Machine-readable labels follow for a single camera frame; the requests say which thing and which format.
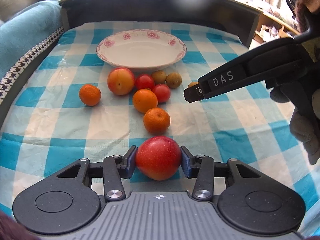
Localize brown longan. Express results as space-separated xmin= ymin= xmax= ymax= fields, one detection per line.
xmin=166 ymin=73 xmax=182 ymax=89
xmin=188 ymin=81 xmax=198 ymax=88
xmin=151 ymin=70 xmax=167 ymax=85

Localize red tomato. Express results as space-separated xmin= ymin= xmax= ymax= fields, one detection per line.
xmin=135 ymin=74 xmax=155 ymax=90
xmin=152 ymin=84 xmax=171 ymax=103

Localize red apple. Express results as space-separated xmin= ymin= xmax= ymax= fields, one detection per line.
xmin=135 ymin=136 xmax=182 ymax=181

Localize orange tangerine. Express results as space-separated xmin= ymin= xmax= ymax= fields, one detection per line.
xmin=79 ymin=84 xmax=101 ymax=106
xmin=132 ymin=89 xmax=158 ymax=114
xmin=143 ymin=107 xmax=171 ymax=135

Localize red-yellow peach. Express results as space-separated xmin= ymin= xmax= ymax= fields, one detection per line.
xmin=107 ymin=67 xmax=135 ymax=95

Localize gloved right hand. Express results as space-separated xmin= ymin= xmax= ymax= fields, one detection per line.
xmin=269 ymin=81 xmax=320 ymax=165

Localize wooden side shelf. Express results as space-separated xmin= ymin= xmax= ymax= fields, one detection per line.
xmin=253 ymin=0 xmax=300 ymax=43

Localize white floral plate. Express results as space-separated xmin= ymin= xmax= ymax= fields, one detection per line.
xmin=96 ymin=29 xmax=187 ymax=72

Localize blue checkered tablecloth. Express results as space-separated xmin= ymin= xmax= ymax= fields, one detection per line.
xmin=1 ymin=22 xmax=319 ymax=236

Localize dark coffee table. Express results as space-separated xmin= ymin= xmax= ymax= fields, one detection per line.
xmin=59 ymin=0 xmax=261 ymax=47

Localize houndstooth blanket trim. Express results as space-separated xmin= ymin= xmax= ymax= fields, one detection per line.
xmin=1 ymin=27 xmax=64 ymax=103

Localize teal sofa blanket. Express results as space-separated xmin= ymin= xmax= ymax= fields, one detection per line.
xmin=1 ymin=1 xmax=62 ymax=77

